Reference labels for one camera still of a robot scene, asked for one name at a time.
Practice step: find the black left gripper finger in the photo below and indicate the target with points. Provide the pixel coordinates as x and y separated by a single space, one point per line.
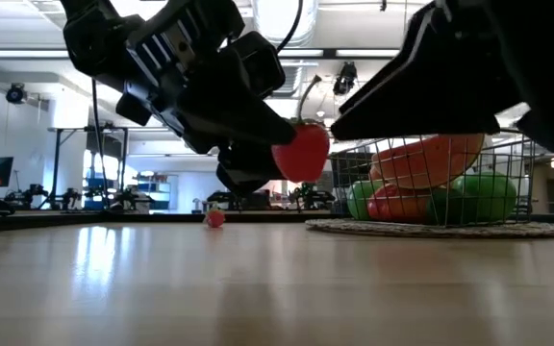
229 110
245 168

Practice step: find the red strawberry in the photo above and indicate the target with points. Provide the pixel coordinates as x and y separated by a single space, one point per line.
215 218
303 156

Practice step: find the green apple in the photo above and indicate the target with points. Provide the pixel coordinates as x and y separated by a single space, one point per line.
486 194
360 199

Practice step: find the red yellow mango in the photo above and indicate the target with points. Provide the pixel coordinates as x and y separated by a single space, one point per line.
395 204

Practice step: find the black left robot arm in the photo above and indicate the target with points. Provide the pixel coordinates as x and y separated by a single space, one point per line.
89 43

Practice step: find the ceiling light strip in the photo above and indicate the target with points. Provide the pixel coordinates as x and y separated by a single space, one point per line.
363 53

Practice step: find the black hanging fixture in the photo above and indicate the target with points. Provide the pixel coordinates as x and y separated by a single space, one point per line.
345 79

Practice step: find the dark background screen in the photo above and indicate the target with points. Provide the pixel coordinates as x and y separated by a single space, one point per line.
349 168

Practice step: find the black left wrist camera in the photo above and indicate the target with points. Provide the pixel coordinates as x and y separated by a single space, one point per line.
262 62

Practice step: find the white ceiling duct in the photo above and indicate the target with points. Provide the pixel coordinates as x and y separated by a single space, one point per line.
282 19

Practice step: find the black metal stand frame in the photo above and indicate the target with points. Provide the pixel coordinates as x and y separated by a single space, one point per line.
57 163

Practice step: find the black round wall camera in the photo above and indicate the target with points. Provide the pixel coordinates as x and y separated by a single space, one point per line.
16 93

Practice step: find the black aluminium table frame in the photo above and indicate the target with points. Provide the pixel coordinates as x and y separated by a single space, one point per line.
65 221

